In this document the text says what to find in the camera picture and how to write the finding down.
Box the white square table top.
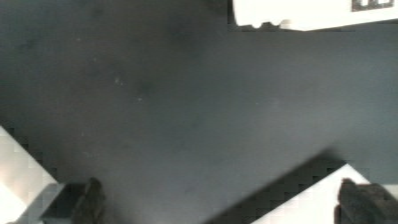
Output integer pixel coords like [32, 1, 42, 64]
[233, 0, 398, 31]

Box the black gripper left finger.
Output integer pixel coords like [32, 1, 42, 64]
[41, 178, 105, 224]

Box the white U-shaped fence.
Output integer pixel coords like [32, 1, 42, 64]
[0, 126, 57, 224]

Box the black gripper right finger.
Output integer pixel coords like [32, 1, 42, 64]
[334, 178, 398, 224]

